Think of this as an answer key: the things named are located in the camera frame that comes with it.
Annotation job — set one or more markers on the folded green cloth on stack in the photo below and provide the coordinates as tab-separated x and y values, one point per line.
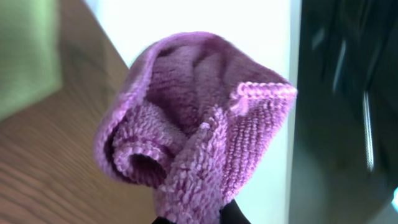
30	64

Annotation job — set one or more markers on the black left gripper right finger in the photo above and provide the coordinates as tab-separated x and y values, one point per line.
232	214

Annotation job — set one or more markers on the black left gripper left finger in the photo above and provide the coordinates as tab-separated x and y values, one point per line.
162	220

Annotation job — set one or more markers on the purple microfiber cloth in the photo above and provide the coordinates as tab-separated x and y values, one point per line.
193	121

